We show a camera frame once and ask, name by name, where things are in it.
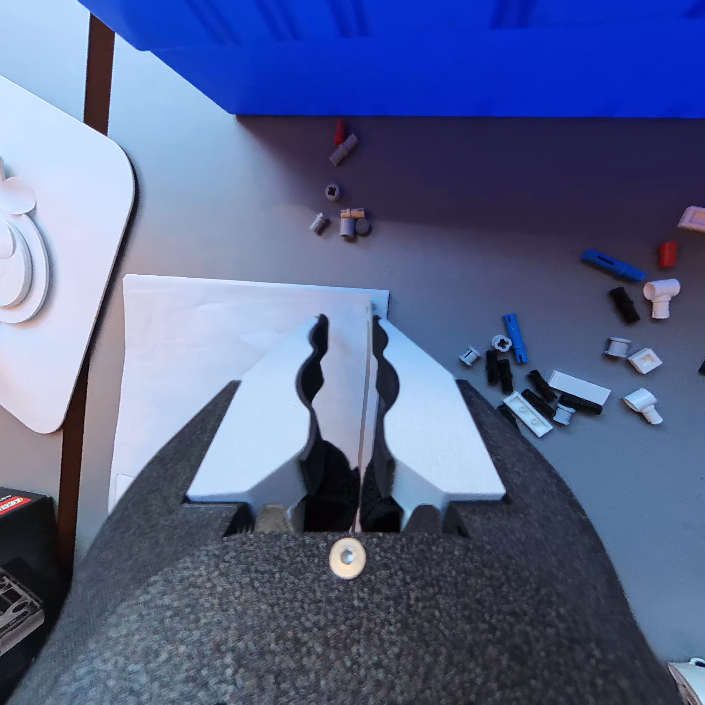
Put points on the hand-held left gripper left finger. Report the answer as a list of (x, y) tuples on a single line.
[(259, 440)]

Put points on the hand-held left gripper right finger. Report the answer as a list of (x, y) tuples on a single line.
[(435, 440)]

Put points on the pile of mixed small lego pieces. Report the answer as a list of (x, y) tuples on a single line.
[(581, 385)]

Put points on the black lego box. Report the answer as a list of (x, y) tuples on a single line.
[(27, 551)]

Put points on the cluster of small grey lego bushes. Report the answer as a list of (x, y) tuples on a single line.
[(344, 150)]

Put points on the white paper sheet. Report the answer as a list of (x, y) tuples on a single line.
[(209, 330)]

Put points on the blue plastic bin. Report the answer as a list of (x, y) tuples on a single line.
[(413, 55)]

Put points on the white rounded base plate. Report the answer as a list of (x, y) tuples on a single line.
[(82, 248)]

